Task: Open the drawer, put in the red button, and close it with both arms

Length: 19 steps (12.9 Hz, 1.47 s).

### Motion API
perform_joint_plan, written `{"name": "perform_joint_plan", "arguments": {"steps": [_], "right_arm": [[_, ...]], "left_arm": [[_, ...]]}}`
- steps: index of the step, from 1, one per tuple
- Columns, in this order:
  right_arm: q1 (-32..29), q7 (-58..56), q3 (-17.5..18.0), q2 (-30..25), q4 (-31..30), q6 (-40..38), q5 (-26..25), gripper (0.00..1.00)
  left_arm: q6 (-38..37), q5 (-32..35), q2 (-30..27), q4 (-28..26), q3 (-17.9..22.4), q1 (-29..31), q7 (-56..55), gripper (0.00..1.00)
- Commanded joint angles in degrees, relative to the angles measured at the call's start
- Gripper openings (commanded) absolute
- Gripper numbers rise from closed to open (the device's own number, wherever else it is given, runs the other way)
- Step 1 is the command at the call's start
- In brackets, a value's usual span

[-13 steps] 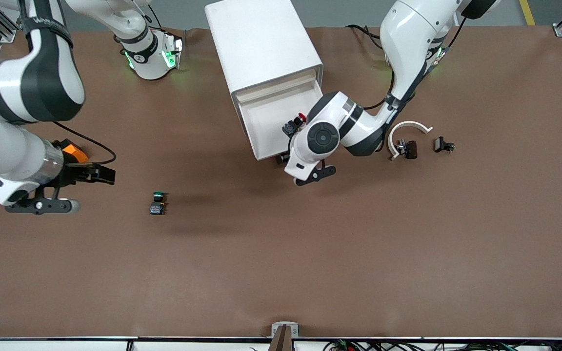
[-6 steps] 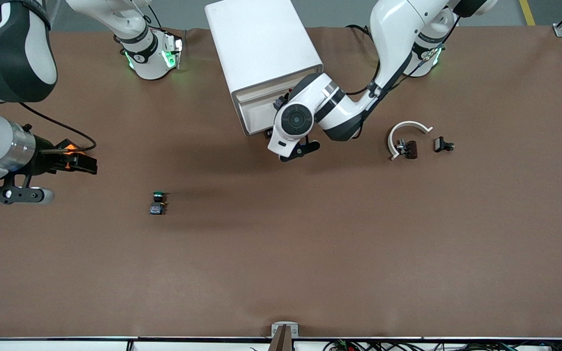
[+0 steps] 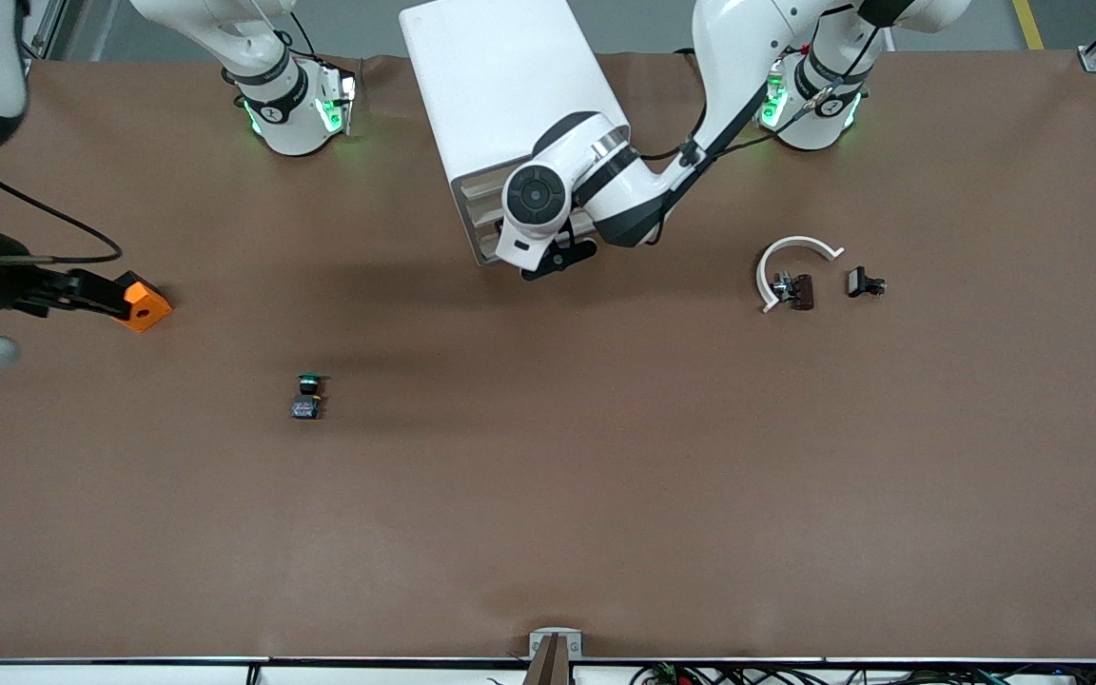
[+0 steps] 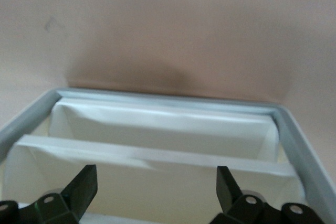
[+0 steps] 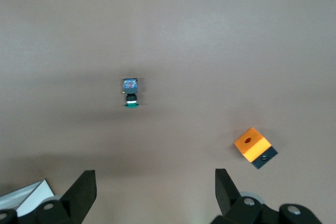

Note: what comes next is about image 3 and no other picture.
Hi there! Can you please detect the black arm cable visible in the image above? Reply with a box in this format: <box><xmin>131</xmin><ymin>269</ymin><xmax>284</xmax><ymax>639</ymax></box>
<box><xmin>636</xmin><ymin>43</ymin><xmax>877</xmax><ymax>248</ymax></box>
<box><xmin>0</xmin><ymin>152</ymin><xmax>124</xmax><ymax>267</ymax></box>

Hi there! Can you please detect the white pull-out drawer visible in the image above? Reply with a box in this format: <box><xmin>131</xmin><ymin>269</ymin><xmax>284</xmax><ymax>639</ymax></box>
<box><xmin>454</xmin><ymin>166</ymin><xmax>513</xmax><ymax>268</ymax></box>

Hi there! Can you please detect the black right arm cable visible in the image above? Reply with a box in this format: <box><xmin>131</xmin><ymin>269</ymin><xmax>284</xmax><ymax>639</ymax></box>
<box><xmin>0</xmin><ymin>152</ymin><xmax>124</xmax><ymax>267</ymax></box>

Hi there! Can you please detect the white table edge rail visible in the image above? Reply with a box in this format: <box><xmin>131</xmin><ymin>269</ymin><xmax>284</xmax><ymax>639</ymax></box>
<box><xmin>0</xmin><ymin>656</ymin><xmax>1096</xmax><ymax>685</ymax></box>

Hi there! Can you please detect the metal edge bracket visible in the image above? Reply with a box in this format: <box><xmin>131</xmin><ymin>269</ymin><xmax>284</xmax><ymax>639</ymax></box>
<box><xmin>528</xmin><ymin>627</ymin><xmax>584</xmax><ymax>660</ymax></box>

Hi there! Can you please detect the orange block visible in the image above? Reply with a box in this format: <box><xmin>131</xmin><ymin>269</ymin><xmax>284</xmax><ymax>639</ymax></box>
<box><xmin>113</xmin><ymin>270</ymin><xmax>174</xmax><ymax>335</ymax></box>

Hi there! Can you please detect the green push button switch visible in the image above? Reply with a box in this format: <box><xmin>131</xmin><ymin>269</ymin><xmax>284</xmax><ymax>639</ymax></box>
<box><xmin>291</xmin><ymin>373</ymin><xmax>326</xmax><ymax>421</ymax></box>

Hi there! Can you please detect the white half-ring pipe clamp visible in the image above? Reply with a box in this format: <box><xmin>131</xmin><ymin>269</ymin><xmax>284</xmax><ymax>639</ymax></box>
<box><xmin>754</xmin><ymin>235</ymin><xmax>847</xmax><ymax>316</ymax></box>

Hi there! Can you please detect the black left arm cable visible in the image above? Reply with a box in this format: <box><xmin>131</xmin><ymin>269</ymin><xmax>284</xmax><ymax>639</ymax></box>
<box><xmin>636</xmin><ymin>43</ymin><xmax>877</xmax><ymax>248</ymax></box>

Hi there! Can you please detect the white drawer cabinet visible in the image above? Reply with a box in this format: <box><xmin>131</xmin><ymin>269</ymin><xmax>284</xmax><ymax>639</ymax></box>
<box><xmin>400</xmin><ymin>0</ymin><xmax>633</xmax><ymax>269</ymax></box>

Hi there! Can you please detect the tangled cable bundle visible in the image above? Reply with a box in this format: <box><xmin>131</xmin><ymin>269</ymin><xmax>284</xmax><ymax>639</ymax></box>
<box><xmin>628</xmin><ymin>661</ymin><xmax>1096</xmax><ymax>685</ymax></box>

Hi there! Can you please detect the brown wooden post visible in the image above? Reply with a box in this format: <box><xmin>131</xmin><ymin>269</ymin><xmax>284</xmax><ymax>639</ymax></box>
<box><xmin>520</xmin><ymin>635</ymin><xmax>574</xmax><ymax>685</ymax></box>

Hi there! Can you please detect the brown table cover sheet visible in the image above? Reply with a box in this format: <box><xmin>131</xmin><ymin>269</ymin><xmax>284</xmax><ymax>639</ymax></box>
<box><xmin>0</xmin><ymin>48</ymin><xmax>1096</xmax><ymax>663</ymax></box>

